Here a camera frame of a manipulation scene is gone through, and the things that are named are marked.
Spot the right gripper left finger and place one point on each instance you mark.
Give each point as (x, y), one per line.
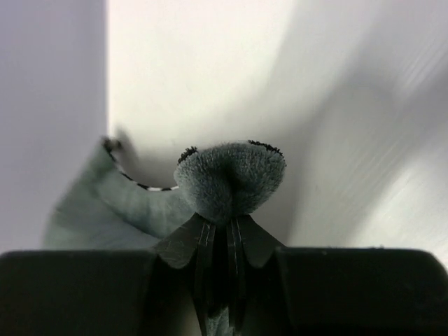
(188, 251)

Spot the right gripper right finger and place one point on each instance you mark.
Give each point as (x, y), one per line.
(249, 247)

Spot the zebra and green pillowcase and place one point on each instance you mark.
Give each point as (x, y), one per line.
(105, 225)

